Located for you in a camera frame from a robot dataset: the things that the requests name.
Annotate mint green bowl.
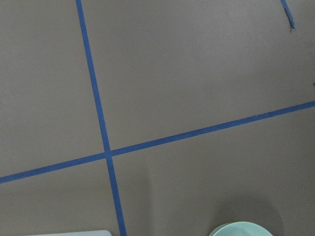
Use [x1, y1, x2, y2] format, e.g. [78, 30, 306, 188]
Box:
[209, 222, 272, 236]

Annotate clear plastic box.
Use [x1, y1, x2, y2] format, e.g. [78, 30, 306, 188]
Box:
[30, 230, 112, 236]

